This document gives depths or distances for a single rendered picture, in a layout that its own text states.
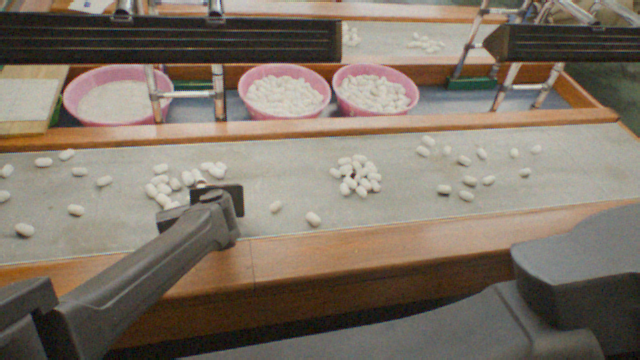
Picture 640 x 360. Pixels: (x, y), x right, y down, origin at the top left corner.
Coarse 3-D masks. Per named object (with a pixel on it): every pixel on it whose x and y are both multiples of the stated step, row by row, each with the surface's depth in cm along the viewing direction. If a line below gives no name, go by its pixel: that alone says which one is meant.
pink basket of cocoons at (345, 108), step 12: (336, 72) 127; (348, 72) 132; (360, 72) 134; (372, 72) 135; (384, 72) 134; (396, 72) 133; (336, 84) 127; (408, 84) 130; (336, 96) 124; (408, 96) 130; (348, 108) 120; (360, 108) 116; (408, 108) 119
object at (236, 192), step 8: (192, 192) 78; (200, 192) 78; (208, 192) 77; (224, 192) 76; (232, 192) 80; (240, 192) 80; (192, 200) 78; (232, 200) 78; (240, 200) 80; (240, 208) 80; (240, 216) 81
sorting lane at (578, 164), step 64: (512, 128) 123; (576, 128) 128; (64, 192) 86; (128, 192) 88; (256, 192) 93; (320, 192) 95; (384, 192) 98; (512, 192) 104; (576, 192) 107; (0, 256) 74; (64, 256) 76
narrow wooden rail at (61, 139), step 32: (64, 128) 96; (96, 128) 97; (128, 128) 98; (160, 128) 100; (192, 128) 101; (224, 128) 103; (256, 128) 105; (288, 128) 106; (320, 128) 108; (352, 128) 110; (384, 128) 112; (416, 128) 114; (448, 128) 117; (480, 128) 120
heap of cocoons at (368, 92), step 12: (348, 84) 131; (360, 84) 131; (372, 84) 131; (384, 84) 132; (396, 84) 132; (348, 96) 125; (360, 96) 125; (372, 96) 129; (384, 96) 126; (396, 96) 129; (372, 108) 123; (384, 108) 123; (396, 108) 126
